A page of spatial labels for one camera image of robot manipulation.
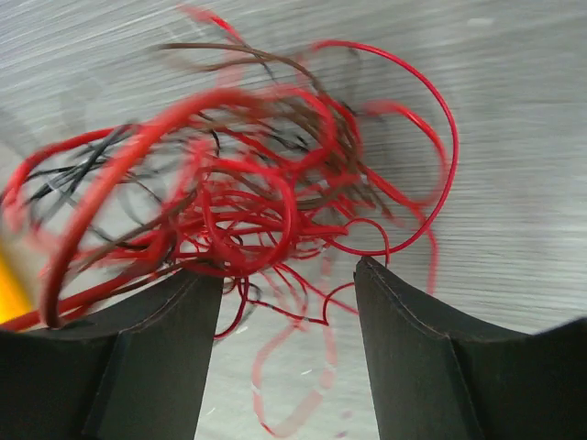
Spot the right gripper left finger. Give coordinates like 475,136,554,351
1,270,223,440

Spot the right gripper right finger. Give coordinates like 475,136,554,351
354,258,586,439

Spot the red wire bundle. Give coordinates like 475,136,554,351
0,4,460,439

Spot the yellow plastic bin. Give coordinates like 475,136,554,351
1,237,35,323

